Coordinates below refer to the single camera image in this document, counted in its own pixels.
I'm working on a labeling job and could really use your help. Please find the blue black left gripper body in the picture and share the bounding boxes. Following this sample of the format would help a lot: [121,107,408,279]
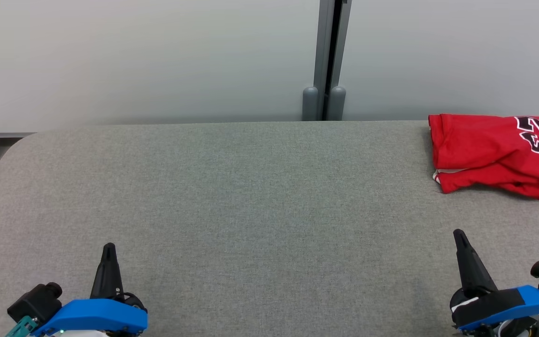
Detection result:
[33,293,148,337]

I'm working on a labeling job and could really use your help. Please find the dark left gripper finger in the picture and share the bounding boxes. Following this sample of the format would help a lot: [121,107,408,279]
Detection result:
[90,242,109,299]
[109,242,124,299]

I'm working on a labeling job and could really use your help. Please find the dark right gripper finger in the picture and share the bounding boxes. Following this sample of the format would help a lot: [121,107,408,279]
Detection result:
[459,229,499,294]
[453,229,481,296]

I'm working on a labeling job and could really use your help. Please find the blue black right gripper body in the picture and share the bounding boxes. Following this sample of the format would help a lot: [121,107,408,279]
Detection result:
[450,285,539,337]

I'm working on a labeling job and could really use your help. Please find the red shorts with white trim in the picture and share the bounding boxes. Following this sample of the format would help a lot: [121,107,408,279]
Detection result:
[433,161,539,206]

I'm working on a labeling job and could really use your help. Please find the red and white jersey shirt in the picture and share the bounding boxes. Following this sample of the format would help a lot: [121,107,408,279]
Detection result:
[428,114,539,177]

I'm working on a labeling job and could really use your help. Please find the teal plug left camera cable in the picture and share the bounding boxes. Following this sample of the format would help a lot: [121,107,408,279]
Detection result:
[5,316,38,337]

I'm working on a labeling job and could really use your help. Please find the grey rounded post foot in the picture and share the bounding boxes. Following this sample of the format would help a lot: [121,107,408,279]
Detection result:
[328,86,346,121]
[302,87,320,121]

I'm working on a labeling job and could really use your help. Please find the grey vertical partition post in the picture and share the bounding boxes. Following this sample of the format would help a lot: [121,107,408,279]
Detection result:
[313,0,352,121]

